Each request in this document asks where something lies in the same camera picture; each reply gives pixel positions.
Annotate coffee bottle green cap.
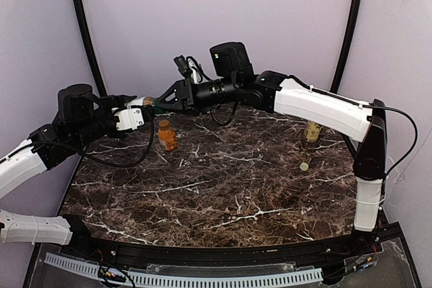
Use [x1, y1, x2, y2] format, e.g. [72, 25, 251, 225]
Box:
[126, 96, 155, 107]

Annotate orange juice bottle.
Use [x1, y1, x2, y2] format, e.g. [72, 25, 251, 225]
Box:
[158, 119, 178, 151]

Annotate green tea bottle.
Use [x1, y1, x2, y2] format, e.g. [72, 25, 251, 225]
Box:
[304, 121, 322, 143]

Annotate pale green bottle cap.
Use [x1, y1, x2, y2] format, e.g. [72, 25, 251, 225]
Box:
[300, 163, 308, 171]

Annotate dark green bottle cap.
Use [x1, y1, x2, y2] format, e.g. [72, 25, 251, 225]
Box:
[153, 98, 166, 115]

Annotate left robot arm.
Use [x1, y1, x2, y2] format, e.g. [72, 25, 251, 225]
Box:
[1, 84, 153, 246]

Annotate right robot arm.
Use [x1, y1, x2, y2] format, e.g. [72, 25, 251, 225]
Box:
[154, 42, 387, 232]

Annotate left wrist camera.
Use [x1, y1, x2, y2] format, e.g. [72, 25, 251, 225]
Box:
[111, 105, 153, 132]

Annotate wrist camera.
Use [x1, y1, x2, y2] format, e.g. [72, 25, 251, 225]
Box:
[173, 55, 211, 84]
[111, 105, 153, 132]

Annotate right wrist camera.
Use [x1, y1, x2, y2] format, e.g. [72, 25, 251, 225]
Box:
[173, 55, 211, 84]

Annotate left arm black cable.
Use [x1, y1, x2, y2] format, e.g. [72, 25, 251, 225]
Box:
[0, 112, 156, 168]

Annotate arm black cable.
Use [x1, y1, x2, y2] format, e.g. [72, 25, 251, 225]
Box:
[0, 112, 156, 168]
[197, 60, 419, 176]

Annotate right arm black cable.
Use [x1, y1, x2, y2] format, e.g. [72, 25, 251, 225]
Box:
[197, 60, 419, 176]

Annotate black front frame rail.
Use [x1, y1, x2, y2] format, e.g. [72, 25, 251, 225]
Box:
[61, 234, 375, 268]

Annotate white slotted cable duct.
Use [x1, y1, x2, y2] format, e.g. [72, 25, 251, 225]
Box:
[44, 252, 323, 287]

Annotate left black corner post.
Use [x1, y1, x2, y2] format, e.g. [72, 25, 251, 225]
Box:
[72, 0, 107, 96]

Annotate black corner post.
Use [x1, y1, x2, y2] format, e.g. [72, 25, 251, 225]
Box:
[330, 0, 361, 94]
[72, 0, 107, 96]

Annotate right black corner post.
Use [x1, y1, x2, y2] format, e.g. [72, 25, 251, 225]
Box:
[330, 0, 361, 94]

